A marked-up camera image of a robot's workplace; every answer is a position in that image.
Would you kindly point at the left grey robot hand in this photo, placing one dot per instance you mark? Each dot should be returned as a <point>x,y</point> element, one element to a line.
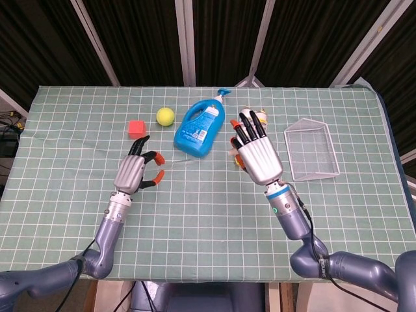
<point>130,172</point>

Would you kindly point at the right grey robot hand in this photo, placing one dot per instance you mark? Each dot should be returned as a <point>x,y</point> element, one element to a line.
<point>261,159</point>

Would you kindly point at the clear plastic tube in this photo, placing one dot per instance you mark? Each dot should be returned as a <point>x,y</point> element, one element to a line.
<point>182,162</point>

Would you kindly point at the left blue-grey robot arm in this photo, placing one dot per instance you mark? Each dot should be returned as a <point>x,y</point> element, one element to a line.
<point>110,234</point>

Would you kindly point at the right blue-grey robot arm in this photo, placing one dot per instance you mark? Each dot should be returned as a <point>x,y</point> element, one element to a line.
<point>325,260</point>

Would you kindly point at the red cube block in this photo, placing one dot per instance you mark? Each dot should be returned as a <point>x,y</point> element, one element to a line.
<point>136,129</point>

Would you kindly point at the clear plastic basket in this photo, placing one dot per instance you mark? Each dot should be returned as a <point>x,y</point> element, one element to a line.
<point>312,152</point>

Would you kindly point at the yellow tennis ball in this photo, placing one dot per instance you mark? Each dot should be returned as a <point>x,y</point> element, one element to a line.
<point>165,116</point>

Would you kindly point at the blue detergent pump bottle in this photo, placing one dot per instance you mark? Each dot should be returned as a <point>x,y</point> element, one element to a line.
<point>196,130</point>

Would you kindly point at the green checked tablecloth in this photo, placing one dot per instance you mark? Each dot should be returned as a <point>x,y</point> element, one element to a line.
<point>201,221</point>

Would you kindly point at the blue-grey robot torso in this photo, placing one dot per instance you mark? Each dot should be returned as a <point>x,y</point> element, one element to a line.
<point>201,297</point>

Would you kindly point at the white partition frame post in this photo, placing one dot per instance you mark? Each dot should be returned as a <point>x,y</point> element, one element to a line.
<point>364,45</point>
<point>258,45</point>
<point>186,42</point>
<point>96,45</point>

